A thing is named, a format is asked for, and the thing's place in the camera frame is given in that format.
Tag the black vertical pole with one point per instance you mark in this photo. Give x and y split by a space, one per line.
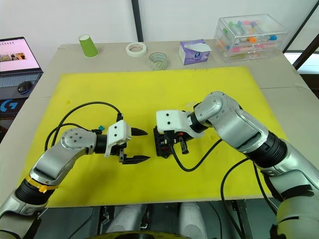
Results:
137 20

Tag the metal table leg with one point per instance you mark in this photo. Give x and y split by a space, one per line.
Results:
240 219

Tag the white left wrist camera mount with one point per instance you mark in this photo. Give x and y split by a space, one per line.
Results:
117 132

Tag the white masking tape roll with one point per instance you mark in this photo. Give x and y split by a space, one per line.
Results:
135 49

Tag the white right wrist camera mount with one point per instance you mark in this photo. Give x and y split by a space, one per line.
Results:
169 119

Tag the purple tissue box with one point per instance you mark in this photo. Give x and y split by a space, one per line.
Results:
194 53

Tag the clear tape roll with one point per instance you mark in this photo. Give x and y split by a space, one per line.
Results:
157 61

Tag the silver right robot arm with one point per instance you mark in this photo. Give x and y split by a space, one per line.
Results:
239 124

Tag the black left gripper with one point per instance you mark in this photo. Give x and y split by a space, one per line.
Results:
122 149

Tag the black fuse box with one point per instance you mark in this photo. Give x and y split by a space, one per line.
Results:
159 139

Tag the white robot leg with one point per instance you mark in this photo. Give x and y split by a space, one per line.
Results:
193 219
127 219

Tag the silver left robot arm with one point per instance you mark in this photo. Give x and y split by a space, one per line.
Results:
49 159

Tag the yellow tape band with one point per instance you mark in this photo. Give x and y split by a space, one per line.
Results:
41 186

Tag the black mouse pad blue logo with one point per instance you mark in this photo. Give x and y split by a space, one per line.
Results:
10 104

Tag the green paper cup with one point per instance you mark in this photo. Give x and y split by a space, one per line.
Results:
88 46

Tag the yellow foam mat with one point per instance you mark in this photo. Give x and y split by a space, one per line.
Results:
139 99

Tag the black computer mouse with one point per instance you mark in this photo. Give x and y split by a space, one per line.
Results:
24 87

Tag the black window frame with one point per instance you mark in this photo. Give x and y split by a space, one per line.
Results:
302 49

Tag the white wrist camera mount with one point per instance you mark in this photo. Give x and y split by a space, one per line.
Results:
117 132
169 119

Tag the clear plastic drawer organizer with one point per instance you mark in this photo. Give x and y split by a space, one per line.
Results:
249 37

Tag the open laptop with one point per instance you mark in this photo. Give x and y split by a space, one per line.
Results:
17 57

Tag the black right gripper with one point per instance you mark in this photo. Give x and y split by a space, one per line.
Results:
180 136

